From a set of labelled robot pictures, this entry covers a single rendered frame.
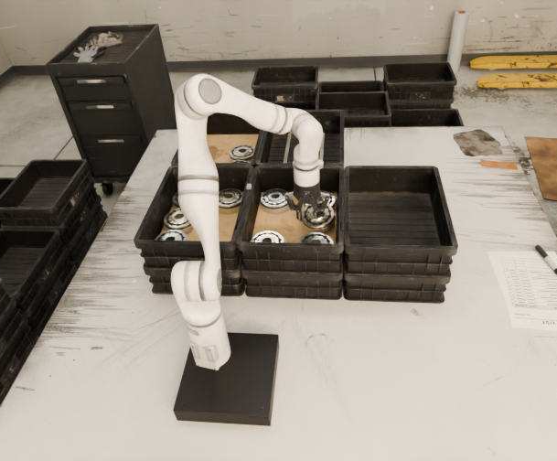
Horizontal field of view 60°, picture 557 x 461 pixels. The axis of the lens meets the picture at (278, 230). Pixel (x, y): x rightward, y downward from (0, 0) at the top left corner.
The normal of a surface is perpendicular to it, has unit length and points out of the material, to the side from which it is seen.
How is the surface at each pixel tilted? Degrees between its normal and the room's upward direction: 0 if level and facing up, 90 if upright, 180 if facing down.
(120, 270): 0
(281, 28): 90
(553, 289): 0
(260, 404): 1
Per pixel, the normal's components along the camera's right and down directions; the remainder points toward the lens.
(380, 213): -0.07, -0.76
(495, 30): -0.10, 0.66
